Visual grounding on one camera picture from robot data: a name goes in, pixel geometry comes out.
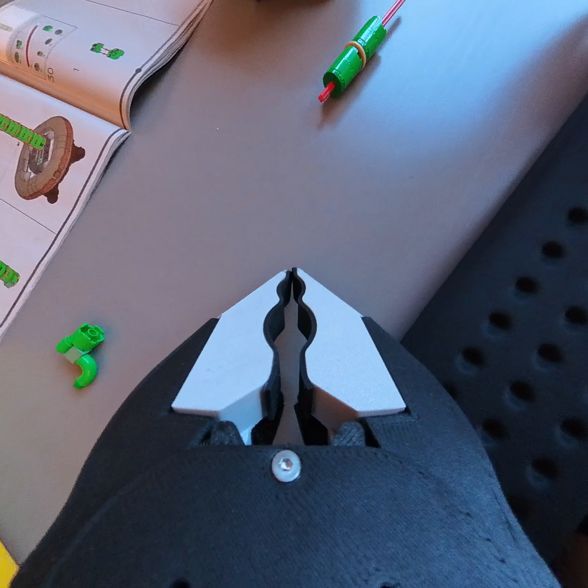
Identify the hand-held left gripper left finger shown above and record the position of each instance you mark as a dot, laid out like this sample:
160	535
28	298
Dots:
225	367

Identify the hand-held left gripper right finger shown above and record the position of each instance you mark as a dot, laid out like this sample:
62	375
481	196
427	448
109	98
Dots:
353	367

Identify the green brick with curved pipe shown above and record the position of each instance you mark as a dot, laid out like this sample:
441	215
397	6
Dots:
85	340

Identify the green bamboo stalk model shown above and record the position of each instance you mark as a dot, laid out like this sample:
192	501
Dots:
353	59

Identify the grey desk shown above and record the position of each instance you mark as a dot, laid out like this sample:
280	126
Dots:
275	183

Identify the clear sheet with yellow square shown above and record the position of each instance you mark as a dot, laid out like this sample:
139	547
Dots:
5	569

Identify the open instruction booklet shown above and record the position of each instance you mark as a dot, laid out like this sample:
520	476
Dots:
92	92

